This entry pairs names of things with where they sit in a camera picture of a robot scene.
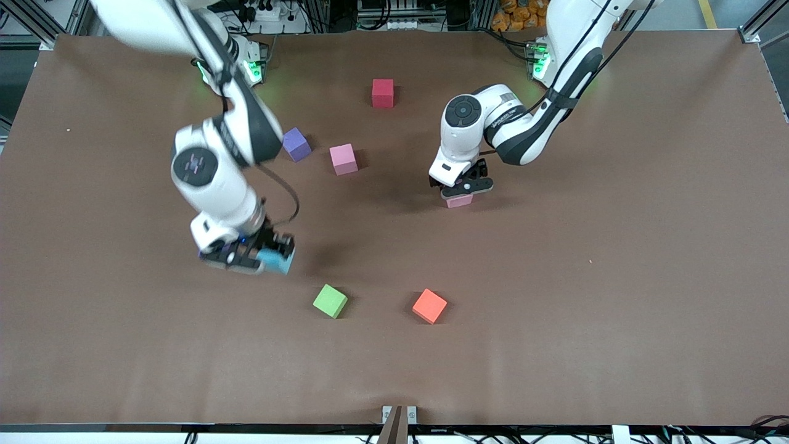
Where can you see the white power strip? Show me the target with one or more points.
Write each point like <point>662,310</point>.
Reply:
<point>268,11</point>
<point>397,24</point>

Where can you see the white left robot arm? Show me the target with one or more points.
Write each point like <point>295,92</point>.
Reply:
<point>462,129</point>

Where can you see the red foam cube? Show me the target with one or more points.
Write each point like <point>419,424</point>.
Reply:
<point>383,92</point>

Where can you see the green foam cube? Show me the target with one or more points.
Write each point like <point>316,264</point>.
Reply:
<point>330,301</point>

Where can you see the pink foam cube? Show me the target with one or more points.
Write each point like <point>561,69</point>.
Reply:
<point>343,158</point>
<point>459,201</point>

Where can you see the aluminium frame corner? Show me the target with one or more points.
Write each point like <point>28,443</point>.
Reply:
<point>749,35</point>
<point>47,44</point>

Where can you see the orange foam cube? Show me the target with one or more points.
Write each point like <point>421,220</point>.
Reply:
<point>429,306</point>

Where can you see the metal table edge bracket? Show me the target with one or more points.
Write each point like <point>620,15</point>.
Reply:
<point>412,414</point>

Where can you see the pile of orange objects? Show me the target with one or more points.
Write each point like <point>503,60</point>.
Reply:
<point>521,13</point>

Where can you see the purple foam cube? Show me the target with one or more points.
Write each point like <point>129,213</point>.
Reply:
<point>296,145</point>

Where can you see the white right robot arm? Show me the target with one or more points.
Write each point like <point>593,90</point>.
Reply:
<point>212,185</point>

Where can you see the cyan foam cube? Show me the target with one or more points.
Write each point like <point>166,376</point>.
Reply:
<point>276,260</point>

